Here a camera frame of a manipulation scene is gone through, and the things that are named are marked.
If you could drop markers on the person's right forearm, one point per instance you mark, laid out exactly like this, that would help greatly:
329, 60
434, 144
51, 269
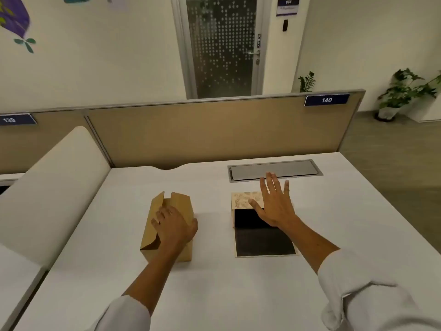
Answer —
310, 241

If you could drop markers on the purple kite wall decal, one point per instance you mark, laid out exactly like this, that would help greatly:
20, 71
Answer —
13, 15

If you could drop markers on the green leaf wall decal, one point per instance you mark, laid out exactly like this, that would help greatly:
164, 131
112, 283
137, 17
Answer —
27, 43

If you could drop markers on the blue desk number label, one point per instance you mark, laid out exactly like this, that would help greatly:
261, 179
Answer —
326, 99
13, 119

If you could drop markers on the person's right hand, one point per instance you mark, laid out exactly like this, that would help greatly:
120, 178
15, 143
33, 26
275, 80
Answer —
277, 208

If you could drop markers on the person's white sleeve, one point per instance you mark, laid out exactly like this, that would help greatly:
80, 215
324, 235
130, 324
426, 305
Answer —
120, 315
372, 293

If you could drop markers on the person's left forearm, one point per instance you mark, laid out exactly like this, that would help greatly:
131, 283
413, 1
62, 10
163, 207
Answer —
156, 275

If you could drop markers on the wide beige desk divider panel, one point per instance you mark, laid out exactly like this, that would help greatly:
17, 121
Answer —
213, 132

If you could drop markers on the brown cardboard box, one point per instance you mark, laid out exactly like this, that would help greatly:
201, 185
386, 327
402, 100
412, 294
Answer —
179, 206

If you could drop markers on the flat beige box black panel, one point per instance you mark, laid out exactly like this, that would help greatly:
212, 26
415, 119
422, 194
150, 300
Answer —
262, 237

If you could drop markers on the person's right thumb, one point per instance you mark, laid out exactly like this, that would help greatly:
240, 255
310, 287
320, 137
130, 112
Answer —
256, 207

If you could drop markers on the person's left thumb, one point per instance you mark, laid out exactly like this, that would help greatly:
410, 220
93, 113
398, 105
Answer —
194, 228

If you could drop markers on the narrow beige desk divider panel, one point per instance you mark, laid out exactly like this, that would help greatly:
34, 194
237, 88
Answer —
34, 144

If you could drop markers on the white rounded side partition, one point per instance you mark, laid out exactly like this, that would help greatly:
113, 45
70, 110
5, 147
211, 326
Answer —
51, 196

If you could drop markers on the blue white door sign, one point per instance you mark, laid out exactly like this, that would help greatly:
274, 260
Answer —
288, 6

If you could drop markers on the person's white right sleeve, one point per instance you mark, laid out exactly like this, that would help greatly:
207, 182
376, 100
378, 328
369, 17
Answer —
372, 293

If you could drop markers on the frosted dotted glass door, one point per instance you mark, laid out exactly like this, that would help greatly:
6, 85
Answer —
222, 44

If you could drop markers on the person's right little finger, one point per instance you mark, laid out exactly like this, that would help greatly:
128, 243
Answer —
286, 191

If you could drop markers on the person's right middle finger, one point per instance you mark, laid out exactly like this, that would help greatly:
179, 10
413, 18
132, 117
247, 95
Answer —
272, 184

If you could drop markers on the large potted green plant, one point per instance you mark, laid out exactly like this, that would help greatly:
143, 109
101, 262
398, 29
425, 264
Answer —
399, 89

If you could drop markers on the black wall card reader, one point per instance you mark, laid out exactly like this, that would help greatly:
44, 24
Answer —
285, 25

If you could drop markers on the person's white left sleeve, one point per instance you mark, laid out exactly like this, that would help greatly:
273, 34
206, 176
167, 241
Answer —
120, 315

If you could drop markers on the person's left hand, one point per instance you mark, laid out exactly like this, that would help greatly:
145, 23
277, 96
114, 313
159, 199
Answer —
175, 227

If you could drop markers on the small green plant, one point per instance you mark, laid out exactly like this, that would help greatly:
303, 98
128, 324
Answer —
307, 82

